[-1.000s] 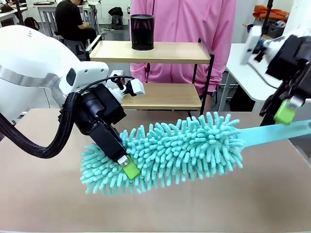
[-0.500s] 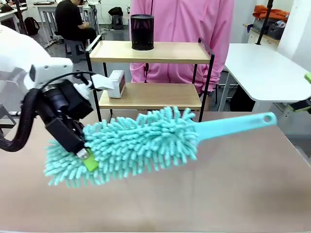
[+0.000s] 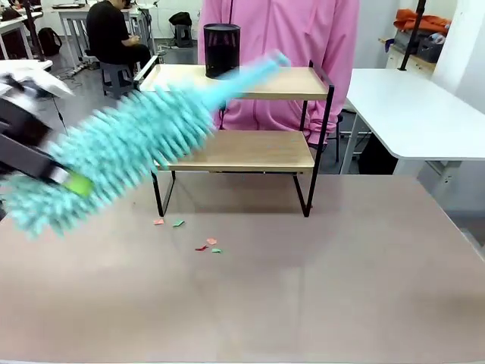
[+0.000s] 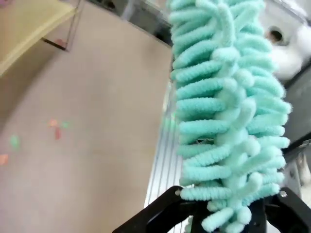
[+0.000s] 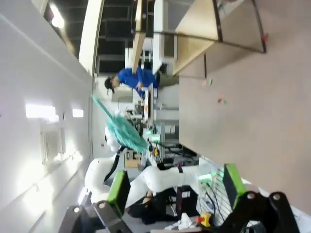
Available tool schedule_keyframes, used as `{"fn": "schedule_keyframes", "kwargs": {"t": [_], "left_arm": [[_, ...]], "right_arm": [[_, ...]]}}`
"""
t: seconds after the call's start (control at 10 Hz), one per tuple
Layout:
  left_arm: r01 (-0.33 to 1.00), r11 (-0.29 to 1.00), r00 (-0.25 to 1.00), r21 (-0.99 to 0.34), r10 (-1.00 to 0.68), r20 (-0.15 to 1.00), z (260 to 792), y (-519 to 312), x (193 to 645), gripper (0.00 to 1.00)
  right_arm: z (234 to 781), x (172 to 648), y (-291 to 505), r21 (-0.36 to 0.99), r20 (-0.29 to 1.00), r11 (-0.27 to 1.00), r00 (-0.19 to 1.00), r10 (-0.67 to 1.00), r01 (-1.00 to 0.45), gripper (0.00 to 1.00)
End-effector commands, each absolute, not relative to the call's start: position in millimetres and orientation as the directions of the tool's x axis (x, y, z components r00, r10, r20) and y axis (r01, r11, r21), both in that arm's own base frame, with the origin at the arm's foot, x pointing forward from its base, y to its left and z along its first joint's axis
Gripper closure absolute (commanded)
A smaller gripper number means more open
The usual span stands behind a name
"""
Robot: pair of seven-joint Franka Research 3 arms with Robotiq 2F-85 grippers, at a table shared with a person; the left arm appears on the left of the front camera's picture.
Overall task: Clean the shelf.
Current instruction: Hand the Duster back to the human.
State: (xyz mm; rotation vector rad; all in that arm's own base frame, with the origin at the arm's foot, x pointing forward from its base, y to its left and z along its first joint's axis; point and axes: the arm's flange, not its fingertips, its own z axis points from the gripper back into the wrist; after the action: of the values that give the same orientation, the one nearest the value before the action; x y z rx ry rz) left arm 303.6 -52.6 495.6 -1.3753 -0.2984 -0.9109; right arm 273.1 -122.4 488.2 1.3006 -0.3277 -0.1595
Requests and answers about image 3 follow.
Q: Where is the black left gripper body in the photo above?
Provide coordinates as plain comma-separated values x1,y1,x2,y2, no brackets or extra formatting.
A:
0,97,53,157

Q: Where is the black backpack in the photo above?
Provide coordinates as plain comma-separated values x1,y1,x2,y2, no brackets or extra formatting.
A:
37,27,63,58

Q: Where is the grey storage basket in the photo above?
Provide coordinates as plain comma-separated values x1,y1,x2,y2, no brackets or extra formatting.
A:
415,33,445,64

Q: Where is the two-tier wooden metal shelf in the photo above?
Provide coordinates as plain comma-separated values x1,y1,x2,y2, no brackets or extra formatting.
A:
133,58,336,218

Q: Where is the seated person in black shirt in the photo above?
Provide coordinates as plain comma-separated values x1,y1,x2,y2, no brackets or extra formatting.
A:
85,0,153,66

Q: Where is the person in pink hoodie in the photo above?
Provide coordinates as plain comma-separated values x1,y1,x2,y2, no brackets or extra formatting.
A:
196,0,361,148

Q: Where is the teal microfibre duster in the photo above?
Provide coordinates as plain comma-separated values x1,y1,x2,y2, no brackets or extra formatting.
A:
0,51,293,243

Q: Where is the large white table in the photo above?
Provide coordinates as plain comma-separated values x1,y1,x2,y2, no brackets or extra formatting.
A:
339,67,485,176

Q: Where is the black mesh pen holder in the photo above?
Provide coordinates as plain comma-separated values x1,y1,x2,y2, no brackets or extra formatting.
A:
203,23,243,80

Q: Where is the black bag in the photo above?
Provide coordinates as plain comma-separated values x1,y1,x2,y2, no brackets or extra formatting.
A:
167,11,193,28

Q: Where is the black tripod pole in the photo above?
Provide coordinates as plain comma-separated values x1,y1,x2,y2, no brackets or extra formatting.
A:
21,0,48,64
397,0,430,73

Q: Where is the grey plastic stool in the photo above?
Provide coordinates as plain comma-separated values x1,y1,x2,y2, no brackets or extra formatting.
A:
99,61,136,99

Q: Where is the small dark stool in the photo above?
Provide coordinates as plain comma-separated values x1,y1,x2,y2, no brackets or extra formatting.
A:
175,25,195,49

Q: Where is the orange cloth pile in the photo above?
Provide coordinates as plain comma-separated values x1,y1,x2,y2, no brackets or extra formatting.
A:
393,8,452,36

